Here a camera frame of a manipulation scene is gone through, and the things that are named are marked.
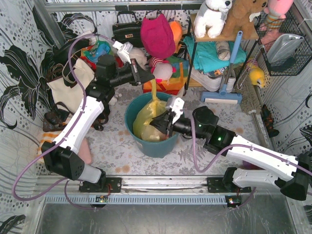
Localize orange checkered cloth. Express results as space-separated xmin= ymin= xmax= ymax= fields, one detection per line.
xmin=36 ymin=131 xmax=61 ymax=164

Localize yellow plush duck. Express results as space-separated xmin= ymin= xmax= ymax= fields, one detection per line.
xmin=247 ymin=60 xmax=265 ymax=88

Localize pink white plush doll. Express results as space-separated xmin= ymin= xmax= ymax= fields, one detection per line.
xmin=149 ymin=57 xmax=176 ymax=83

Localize cream canvas tote bag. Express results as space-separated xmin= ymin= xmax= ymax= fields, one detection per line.
xmin=47 ymin=58 xmax=95 ymax=113

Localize teal folded cloth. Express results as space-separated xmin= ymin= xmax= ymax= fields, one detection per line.
xmin=183 ymin=36 xmax=247 ymax=73

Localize yellow trash bag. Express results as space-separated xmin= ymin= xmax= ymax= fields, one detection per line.
xmin=133 ymin=79 xmax=167 ymax=142

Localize colourful printed bag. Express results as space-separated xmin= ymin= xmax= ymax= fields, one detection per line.
xmin=80 ymin=40 xmax=114 ymax=71

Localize black wire basket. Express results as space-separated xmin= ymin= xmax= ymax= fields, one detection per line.
xmin=255 ymin=11 xmax=312 ymax=77

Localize teal trash bin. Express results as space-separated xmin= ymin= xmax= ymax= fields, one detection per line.
xmin=124 ymin=92 xmax=179 ymax=158

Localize black leather handbag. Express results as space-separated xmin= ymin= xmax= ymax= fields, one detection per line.
xmin=112 ymin=11 xmax=144 ymax=48

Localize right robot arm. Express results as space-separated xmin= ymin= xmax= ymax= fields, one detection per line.
xmin=150 ymin=106 xmax=312 ymax=201

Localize cream plush sheep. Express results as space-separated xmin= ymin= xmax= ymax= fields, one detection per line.
xmin=129 ymin=47 xmax=147 ymax=70

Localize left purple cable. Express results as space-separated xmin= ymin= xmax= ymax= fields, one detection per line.
xmin=12 ymin=34 xmax=117 ymax=210

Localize purple orange sock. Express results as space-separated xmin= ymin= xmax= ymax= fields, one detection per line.
xmin=243 ymin=161 xmax=261 ymax=170

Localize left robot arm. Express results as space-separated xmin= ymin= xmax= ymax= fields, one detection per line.
xmin=41 ymin=55 xmax=155 ymax=191

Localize orange plush toy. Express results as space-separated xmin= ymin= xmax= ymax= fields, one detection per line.
xmin=169 ymin=21 xmax=182 ymax=48

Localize blue floor mop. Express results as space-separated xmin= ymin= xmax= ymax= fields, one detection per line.
xmin=200 ymin=31 xmax=243 ymax=104

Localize magenta fabric hat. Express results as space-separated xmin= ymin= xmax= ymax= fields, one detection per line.
xmin=140 ymin=14 xmax=176 ymax=59

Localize pink rolled towel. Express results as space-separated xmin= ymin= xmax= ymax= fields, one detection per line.
xmin=78 ymin=138 xmax=92 ymax=165

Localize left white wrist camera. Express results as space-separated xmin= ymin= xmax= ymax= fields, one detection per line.
xmin=113 ymin=41 xmax=133 ymax=63

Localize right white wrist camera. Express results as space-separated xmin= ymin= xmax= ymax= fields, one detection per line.
xmin=166 ymin=97 xmax=184 ymax=124

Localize white sneakers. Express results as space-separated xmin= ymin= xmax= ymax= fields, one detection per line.
xmin=191 ymin=69 xmax=236 ymax=93

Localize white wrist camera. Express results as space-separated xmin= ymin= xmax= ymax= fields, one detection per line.
xmin=166 ymin=97 xmax=184 ymax=124
xmin=113 ymin=41 xmax=133 ymax=63

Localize white plush dog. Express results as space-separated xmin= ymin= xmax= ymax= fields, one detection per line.
xmin=194 ymin=0 xmax=233 ymax=39

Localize aluminium front rail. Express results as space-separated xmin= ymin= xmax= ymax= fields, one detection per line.
xmin=35 ymin=171 xmax=283 ymax=194

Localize pink plush toy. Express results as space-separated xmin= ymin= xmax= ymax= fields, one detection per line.
xmin=259 ymin=0 xmax=293 ymax=45

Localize brown teddy bear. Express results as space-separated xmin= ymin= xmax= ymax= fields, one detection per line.
xmin=221 ymin=0 xmax=268 ymax=39

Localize silver foil pouch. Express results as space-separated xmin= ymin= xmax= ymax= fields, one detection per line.
xmin=267 ymin=34 xmax=305 ymax=63

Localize red cloth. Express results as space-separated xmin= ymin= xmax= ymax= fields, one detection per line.
xmin=114 ymin=56 xmax=124 ymax=68

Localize rainbow striped bag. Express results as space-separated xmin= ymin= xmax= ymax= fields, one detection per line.
xmin=156 ymin=56 xmax=189 ymax=95

